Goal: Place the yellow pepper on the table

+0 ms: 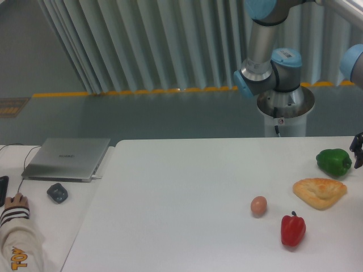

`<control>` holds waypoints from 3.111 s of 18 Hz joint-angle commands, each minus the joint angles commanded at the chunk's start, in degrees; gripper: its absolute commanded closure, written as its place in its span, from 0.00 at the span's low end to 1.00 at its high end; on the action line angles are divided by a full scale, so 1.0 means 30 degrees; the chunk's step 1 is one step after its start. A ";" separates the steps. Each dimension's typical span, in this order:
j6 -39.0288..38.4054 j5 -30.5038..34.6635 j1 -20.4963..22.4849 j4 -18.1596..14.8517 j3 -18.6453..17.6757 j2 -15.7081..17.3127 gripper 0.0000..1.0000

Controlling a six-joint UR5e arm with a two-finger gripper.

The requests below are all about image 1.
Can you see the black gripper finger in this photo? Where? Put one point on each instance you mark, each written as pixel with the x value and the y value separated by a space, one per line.
pixel 356 148

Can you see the cream sleeved forearm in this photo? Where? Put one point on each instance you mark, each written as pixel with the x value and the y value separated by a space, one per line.
pixel 21 248

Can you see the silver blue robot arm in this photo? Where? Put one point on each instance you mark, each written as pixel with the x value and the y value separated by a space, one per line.
pixel 275 75

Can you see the green bell pepper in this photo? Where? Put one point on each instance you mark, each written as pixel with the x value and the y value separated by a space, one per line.
pixel 335 162

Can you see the red bell pepper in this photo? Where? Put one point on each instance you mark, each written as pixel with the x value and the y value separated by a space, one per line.
pixel 292 229

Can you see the person's hand on mouse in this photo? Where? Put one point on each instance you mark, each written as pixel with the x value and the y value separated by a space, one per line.
pixel 19 200

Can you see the golden flat bread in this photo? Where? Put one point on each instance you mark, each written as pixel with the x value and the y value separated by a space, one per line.
pixel 319 193

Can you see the brown egg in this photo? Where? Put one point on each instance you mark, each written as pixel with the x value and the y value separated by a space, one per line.
pixel 258 205

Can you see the silver closed laptop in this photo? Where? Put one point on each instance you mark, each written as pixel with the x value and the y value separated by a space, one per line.
pixel 67 159

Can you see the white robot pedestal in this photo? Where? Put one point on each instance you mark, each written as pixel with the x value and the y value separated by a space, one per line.
pixel 285 114

